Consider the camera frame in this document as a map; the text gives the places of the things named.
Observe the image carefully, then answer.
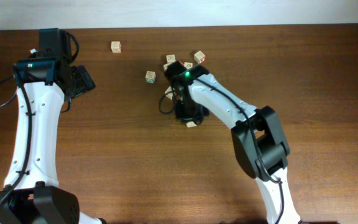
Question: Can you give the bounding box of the wooden block blue side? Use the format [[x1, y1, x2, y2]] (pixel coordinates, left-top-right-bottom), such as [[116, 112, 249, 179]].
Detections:
[[163, 63, 171, 72]]

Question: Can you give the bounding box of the far left wooden block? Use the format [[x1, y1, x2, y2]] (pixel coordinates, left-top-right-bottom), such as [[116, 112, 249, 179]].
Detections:
[[111, 41, 122, 54]]

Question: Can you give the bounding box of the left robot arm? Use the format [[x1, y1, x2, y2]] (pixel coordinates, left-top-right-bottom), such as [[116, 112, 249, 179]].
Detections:
[[0, 60, 105, 223]]

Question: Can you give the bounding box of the small top wooden block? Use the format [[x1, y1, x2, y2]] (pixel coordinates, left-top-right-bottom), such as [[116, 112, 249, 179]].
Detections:
[[166, 54, 176, 63]]

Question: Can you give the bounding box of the wooden block red corner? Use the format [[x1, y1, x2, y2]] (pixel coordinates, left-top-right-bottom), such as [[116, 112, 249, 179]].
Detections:
[[165, 87, 175, 100]]

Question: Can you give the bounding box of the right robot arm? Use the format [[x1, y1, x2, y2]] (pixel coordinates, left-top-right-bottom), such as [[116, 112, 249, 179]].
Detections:
[[165, 61, 302, 223]]

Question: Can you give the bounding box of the wooden block blue corner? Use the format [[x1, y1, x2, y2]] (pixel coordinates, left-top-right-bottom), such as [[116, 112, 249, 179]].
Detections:
[[186, 121, 197, 128]]

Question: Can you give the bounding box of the wooden block red edge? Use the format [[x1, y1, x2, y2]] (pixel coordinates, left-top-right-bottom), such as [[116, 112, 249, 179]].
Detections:
[[184, 62, 193, 69]]

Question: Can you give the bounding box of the wooden block red side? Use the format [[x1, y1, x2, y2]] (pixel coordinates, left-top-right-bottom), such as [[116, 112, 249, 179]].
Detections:
[[193, 50, 206, 64]]

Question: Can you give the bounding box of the wooden block green side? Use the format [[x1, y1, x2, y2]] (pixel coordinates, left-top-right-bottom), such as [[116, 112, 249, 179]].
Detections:
[[145, 71, 156, 83]]

